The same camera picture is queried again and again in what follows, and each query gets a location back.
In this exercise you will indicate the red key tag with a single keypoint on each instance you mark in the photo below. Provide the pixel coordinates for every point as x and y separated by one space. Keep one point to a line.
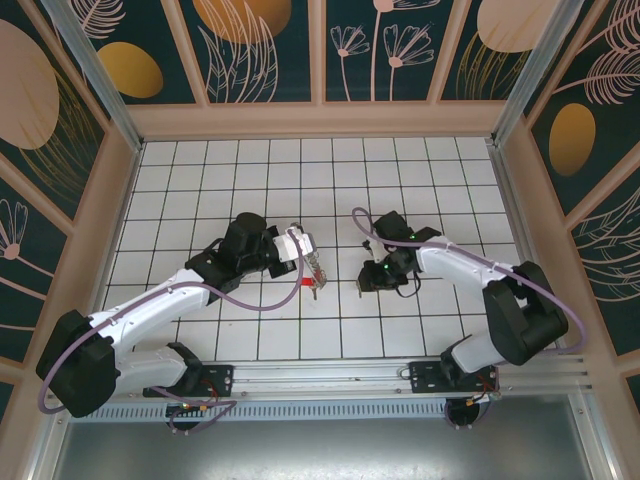
308 282

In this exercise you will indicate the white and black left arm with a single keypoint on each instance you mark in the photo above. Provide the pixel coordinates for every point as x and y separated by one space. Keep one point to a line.
150 300

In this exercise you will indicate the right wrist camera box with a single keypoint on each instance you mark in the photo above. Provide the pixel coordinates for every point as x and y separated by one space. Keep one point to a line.
369 246

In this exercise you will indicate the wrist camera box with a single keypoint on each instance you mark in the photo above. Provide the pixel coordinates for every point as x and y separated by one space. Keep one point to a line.
292 247
369 246

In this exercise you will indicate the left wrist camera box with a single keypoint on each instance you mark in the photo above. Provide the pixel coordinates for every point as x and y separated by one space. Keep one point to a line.
292 247

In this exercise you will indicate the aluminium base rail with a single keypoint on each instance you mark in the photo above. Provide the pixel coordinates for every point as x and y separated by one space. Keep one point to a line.
325 372

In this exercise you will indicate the wall panel with flower outlines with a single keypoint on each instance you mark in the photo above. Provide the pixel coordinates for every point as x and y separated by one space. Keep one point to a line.
390 50

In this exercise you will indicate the wall panel feather and oval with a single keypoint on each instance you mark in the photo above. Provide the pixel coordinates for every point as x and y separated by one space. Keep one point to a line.
572 140

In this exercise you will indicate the wall panel with orange oval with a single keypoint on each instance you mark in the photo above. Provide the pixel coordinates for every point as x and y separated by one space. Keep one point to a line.
130 70

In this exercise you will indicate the wall panel with leaf outlines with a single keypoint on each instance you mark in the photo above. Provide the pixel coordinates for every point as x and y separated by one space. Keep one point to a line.
240 30

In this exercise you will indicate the aluminium frame post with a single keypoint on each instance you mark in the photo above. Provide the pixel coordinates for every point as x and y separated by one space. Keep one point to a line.
530 75
100 85

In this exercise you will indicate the wall panel with single flower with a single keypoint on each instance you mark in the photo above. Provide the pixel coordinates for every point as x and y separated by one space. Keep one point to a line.
25 280

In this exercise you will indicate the wall panel with peach circle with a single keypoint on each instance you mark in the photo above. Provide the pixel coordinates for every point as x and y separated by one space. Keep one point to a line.
500 25

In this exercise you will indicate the wall panel with large peach disc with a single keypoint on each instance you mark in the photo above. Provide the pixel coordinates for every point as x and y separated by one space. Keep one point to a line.
30 90

